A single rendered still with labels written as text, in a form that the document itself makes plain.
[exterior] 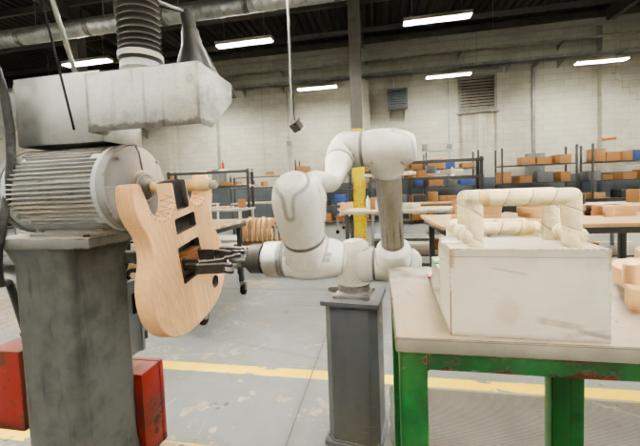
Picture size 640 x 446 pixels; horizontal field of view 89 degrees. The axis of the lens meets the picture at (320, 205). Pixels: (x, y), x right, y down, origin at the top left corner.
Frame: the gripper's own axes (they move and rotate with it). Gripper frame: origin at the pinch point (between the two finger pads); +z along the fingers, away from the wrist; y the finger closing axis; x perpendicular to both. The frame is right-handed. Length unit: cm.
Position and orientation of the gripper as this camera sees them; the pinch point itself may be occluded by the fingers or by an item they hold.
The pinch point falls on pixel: (192, 259)
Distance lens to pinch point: 96.4
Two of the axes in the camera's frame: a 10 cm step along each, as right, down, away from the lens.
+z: -9.8, 0.4, 1.8
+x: -0.8, -9.7, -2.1
